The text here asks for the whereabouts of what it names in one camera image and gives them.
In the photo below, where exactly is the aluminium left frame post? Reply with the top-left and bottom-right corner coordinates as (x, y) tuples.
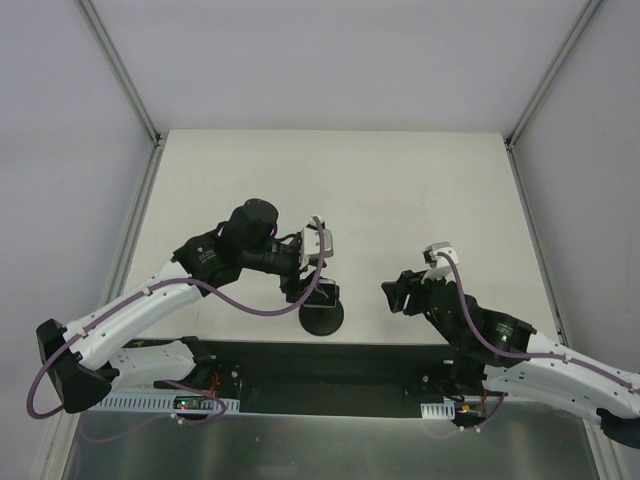
(75, 0), (162, 146)

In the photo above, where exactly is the white slotted cable duct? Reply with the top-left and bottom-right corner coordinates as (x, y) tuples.
(420, 399), (456, 421)
(91, 392), (240, 415)

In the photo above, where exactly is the light blue smartphone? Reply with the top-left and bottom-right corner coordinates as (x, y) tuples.
(303, 279), (340, 308)

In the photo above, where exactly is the aluminium right table rail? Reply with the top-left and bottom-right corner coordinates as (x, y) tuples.
(505, 143), (566, 344)

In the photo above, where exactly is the aluminium frame post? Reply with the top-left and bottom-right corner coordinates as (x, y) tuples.
(75, 0), (162, 146)
(504, 0), (606, 151)

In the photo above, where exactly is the white slotted left cable duct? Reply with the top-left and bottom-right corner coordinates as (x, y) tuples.
(91, 392), (240, 415)

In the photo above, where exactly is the aluminium right frame post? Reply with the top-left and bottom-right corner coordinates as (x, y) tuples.
(504, 0), (606, 151)

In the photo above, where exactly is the aluminium table rail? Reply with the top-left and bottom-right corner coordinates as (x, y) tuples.
(505, 143), (566, 344)
(31, 132), (169, 480)

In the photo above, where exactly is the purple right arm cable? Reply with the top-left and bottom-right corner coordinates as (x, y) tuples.
(439, 251), (640, 431)

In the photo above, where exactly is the black phone stand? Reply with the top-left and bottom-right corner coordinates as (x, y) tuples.
(298, 296), (345, 337)

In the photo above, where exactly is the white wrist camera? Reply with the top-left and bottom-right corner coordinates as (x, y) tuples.
(421, 242), (459, 283)
(299, 215), (334, 269)

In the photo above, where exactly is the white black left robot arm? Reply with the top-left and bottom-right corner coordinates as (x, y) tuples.
(26, 199), (334, 419)

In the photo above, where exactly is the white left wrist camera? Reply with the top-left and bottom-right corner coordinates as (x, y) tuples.
(299, 215), (334, 269)

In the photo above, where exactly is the white slotted right cable duct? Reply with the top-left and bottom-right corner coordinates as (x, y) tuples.
(420, 399), (456, 421)

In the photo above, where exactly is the shiny metal front panel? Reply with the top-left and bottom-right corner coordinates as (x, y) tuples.
(35, 400), (615, 479)

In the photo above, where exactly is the aluminium left table rail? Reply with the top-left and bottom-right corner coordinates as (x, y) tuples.
(31, 132), (169, 480)

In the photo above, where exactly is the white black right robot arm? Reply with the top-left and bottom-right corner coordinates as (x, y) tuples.
(381, 271), (639, 448)

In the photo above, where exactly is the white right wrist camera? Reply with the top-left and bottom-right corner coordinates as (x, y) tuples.
(421, 242), (459, 283)

